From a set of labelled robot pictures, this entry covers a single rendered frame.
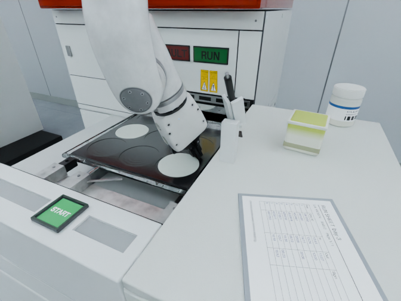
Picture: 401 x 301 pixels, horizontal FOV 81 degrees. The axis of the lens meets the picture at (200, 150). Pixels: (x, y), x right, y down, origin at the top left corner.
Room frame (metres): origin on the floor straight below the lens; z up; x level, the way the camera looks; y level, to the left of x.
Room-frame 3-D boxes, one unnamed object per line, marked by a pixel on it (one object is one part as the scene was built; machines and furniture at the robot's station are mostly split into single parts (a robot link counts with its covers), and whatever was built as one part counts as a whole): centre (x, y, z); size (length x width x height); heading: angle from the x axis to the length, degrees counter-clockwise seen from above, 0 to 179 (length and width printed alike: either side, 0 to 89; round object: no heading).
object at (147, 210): (0.36, 0.21, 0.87); 0.36 x 0.08 x 0.03; 66
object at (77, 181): (0.39, 0.28, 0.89); 0.08 x 0.03 x 0.03; 156
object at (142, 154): (0.61, 0.11, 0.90); 0.34 x 0.34 x 0.01; 66
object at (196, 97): (0.81, 0.04, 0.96); 0.44 x 0.01 x 0.02; 66
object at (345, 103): (0.58, -0.37, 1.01); 0.07 x 0.07 x 0.10
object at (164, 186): (0.45, 0.19, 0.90); 0.38 x 0.01 x 0.01; 66
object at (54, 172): (0.43, 0.35, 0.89); 0.08 x 0.03 x 0.03; 156
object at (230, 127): (0.41, -0.06, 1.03); 0.06 x 0.04 x 0.13; 156
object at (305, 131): (0.45, -0.23, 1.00); 0.07 x 0.07 x 0.07; 61
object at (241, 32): (0.89, 0.20, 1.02); 0.82 x 0.03 x 0.40; 66
